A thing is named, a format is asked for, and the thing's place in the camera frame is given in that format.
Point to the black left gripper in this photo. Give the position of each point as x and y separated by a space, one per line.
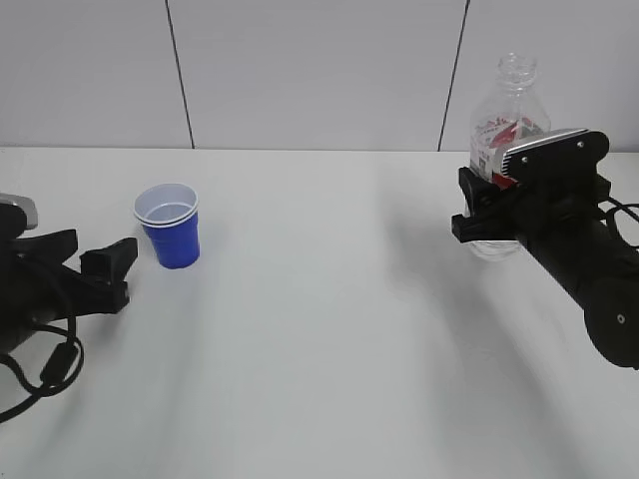
35 291

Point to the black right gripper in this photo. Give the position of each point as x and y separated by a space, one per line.
565 232

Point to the clear Wahaha water bottle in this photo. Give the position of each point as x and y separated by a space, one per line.
510 112

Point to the blue paper cup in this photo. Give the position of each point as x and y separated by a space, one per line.
168 214

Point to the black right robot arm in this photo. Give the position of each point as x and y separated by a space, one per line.
613 332

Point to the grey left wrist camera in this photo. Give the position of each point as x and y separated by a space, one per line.
27 206

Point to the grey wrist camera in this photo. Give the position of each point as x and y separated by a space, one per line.
556 155
27 206

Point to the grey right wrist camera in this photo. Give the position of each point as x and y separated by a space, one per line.
556 155

